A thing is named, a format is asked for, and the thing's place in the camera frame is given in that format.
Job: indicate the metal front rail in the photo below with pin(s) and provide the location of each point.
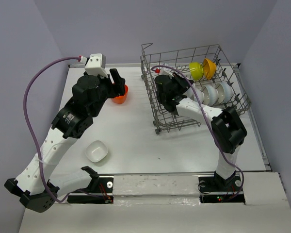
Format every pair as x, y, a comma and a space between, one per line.
160, 173

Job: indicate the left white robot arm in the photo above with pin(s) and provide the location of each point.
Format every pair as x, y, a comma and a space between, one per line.
34, 186

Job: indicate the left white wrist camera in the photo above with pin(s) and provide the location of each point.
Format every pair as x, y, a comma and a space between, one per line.
96, 65

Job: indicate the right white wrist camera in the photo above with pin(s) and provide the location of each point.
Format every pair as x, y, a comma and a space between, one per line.
163, 71

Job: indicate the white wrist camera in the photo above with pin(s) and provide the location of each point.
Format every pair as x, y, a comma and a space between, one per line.
96, 65
163, 71

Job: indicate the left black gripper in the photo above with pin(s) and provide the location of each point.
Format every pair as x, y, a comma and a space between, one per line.
117, 89

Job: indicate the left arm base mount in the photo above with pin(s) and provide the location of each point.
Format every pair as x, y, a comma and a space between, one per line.
98, 191

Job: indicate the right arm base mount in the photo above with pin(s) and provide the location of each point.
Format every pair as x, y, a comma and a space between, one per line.
214, 189

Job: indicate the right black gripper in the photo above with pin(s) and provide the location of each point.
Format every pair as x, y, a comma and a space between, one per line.
184, 83

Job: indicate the yellow round bowl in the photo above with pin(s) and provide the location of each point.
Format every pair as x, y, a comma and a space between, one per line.
209, 68

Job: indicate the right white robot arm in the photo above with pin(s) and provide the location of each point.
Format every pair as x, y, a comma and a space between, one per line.
179, 97

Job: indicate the orange square bowl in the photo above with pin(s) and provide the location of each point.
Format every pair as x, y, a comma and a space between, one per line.
121, 99

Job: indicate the green round bowl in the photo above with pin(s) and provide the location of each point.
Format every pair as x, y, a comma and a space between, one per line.
196, 70

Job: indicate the white square bowl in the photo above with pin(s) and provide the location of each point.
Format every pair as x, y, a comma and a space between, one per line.
96, 151

